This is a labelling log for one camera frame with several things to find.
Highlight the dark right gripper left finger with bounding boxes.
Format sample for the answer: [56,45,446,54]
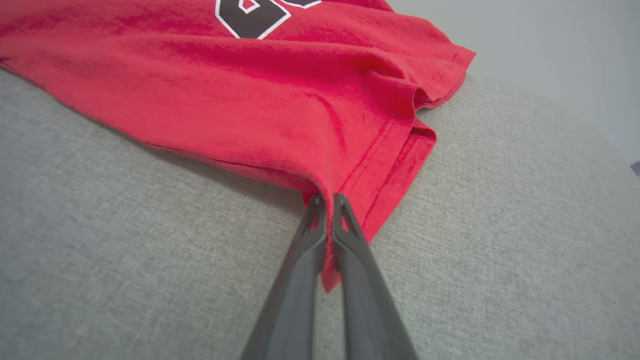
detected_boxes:
[240,193,329,360]

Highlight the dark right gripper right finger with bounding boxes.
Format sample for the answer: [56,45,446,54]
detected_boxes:
[332,193,419,360]

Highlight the red shorts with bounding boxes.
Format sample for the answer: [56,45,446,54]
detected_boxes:
[0,0,477,293]

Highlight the grey fabric sofa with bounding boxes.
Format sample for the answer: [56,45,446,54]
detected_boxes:
[0,67,640,360]

